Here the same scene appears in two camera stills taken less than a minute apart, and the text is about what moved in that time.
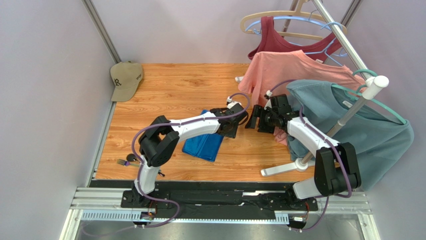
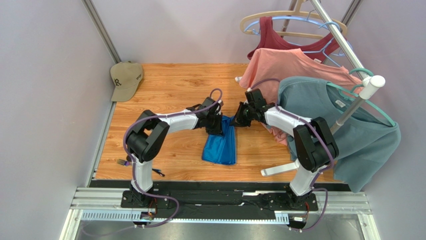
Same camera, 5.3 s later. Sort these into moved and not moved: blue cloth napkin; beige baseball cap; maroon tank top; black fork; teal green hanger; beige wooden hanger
Moved: blue cloth napkin; teal green hanger
Not moved: beige wooden hanger; maroon tank top; black fork; beige baseball cap
